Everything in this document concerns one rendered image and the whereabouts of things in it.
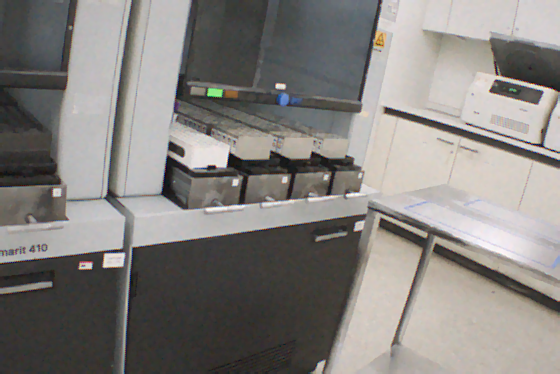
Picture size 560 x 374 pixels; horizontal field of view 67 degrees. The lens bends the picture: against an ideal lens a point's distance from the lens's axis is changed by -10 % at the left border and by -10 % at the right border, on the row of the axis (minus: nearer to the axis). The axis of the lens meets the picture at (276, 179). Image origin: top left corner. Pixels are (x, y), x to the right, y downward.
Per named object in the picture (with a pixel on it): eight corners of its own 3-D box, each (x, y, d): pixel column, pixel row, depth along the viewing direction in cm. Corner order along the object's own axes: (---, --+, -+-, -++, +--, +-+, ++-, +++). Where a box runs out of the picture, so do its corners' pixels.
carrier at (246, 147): (264, 157, 122) (268, 134, 121) (269, 159, 121) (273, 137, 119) (228, 158, 114) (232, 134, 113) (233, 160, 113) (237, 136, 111)
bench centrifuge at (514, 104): (456, 122, 297) (478, 26, 281) (493, 127, 338) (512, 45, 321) (534, 146, 258) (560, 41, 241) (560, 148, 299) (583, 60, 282)
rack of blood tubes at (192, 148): (131, 139, 121) (134, 116, 120) (164, 139, 128) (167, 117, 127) (189, 174, 101) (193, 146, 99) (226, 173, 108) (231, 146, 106)
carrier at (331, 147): (340, 156, 143) (344, 137, 142) (345, 158, 142) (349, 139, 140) (313, 156, 135) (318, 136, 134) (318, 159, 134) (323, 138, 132)
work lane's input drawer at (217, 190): (79, 132, 146) (82, 105, 143) (118, 133, 155) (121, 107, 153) (198, 218, 96) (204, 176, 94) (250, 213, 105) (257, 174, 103)
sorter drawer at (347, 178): (195, 134, 177) (199, 111, 175) (225, 135, 186) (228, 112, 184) (341, 202, 127) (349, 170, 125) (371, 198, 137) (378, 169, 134)
